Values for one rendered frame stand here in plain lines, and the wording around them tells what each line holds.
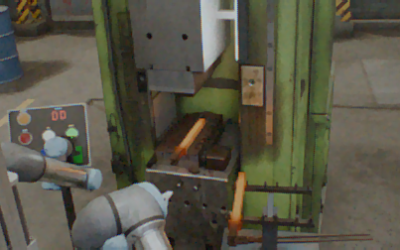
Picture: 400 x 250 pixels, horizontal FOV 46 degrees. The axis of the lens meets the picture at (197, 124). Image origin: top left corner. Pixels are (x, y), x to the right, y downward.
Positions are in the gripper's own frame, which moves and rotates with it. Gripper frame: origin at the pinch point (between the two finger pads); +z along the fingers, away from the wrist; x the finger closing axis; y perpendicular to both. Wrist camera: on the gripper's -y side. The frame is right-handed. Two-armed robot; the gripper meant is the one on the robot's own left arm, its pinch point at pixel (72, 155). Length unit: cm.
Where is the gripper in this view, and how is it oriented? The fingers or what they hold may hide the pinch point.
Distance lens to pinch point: 210.3
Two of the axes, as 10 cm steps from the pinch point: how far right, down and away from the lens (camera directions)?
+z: -0.8, 0.9, 9.9
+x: -9.9, 1.0, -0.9
